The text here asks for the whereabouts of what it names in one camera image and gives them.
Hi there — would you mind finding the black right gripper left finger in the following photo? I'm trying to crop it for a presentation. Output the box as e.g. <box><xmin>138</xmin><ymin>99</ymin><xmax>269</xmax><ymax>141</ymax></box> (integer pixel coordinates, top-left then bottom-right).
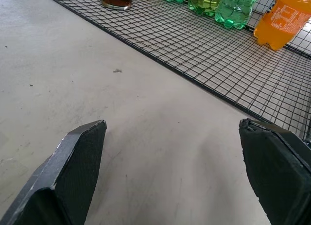
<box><xmin>0</xmin><ymin>120</ymin><xmax>107</xmax><ymax>225</ymax></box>

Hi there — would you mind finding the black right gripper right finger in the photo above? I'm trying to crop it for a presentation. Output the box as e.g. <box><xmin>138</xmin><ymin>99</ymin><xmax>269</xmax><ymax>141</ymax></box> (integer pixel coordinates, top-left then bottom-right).
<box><xmin>239</xmin><ymin>118</ymin><xmax>311</xmax><ymax>225</ymax></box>

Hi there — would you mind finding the orange soda plastic bottle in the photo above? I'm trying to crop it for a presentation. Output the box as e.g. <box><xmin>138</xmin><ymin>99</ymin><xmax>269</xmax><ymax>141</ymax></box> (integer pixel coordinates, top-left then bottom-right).
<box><xmin>253</xmin><ymin>0</ymin><xmax>311</xmax><ymax>52</ymax></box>

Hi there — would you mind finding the brown drink glass bottle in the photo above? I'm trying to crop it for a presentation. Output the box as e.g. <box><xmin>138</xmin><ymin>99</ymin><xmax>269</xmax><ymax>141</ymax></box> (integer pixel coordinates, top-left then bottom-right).
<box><xmin>98</xmin><ymin>0</ymin><xmax>134</xmax><ymax>11</ymax></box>

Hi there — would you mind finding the black wire mesh rack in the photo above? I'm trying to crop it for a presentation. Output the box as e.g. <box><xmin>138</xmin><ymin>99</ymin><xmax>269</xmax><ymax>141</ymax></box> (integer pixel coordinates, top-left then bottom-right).
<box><xmin>39</xmin><ymin>0</ymin><xmax>311</xmax><ymax>139</ymax></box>

